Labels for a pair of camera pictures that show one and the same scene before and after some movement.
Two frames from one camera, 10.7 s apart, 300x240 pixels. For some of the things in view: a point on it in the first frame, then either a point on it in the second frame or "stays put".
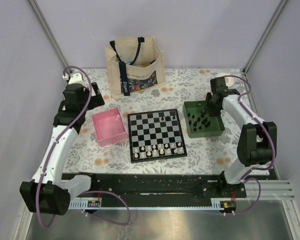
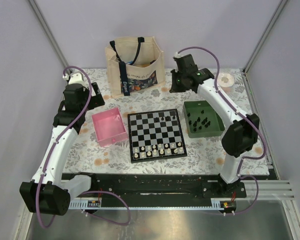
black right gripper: x=206 y=108 to x=174 y=88
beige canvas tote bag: x=134 y=64 stays put
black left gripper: x=96 y=101 stays put
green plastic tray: x=199 y=124 stays put
